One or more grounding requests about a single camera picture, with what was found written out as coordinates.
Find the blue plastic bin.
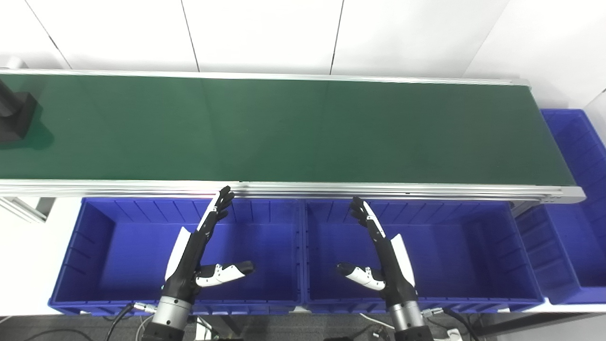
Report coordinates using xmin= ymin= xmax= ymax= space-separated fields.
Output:
xmin=301 ymin=199 xmax=545 ymax=314
xmin=514 ymin=109 xmax=606 ymax=305
xmin=47 ymin=197 xmax=303 ymax=317

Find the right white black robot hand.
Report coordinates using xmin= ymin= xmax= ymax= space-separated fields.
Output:
xmin=336 ymin=197 xmax=419 ymax=308

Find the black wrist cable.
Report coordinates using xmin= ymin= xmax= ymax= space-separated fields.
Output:
xmin=420 ymin=307 xmax=480 ymax=341
xmin=105 ymin=302 xmax=157 ymax=341

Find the grey conveyor motor housing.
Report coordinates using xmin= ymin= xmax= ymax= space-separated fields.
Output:
xmin=0 ymin=55 xmax=29 ymax=71

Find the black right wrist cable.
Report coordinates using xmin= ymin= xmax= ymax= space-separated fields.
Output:
xmin=420 ymin=307 xmax=480 ymax=341

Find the aluminium conveyor support leg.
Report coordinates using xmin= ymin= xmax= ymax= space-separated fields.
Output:
xmin=0 ymin=197 xmax=56 ymax=223

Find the green conveyor belt aluminium frame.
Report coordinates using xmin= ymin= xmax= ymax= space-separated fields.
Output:
xmin=0 ymin=69 xmax=588 ymax=205

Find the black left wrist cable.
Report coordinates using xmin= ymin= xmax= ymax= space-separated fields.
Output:
xmin=105 ymin=302 xmax=157 ymax=341

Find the black cylinder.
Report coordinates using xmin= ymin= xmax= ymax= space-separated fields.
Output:
xmin=0 ymin=78 xmax=39 ymax=143

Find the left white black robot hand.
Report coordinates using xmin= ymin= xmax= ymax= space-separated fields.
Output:
xmin=162 ymin=186 xmax=255 ymax=304

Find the white thin cable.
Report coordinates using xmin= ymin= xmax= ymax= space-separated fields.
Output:
xmin=359 ymin=312 xmax=394 ymax=330

